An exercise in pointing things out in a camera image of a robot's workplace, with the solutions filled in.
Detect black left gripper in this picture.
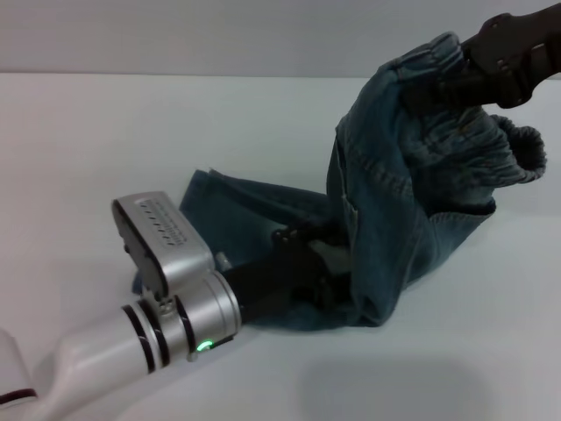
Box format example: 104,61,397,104
224,220,352,328

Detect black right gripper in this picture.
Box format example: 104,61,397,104
405,0,561,109

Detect blue denim shorts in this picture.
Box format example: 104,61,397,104
131,31,551,330

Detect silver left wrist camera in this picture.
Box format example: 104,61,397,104
111,190,216,302

